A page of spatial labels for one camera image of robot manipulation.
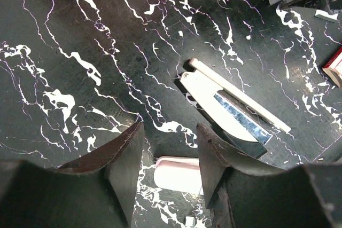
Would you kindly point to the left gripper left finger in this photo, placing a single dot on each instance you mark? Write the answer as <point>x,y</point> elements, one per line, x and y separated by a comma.
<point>95,190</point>

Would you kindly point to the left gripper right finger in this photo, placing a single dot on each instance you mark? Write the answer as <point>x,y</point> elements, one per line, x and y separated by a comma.
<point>241,191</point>

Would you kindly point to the red white staple box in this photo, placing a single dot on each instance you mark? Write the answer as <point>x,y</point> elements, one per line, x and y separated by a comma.
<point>333,68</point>

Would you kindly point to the white stapler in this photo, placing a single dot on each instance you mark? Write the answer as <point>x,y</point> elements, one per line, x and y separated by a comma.
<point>178,174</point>

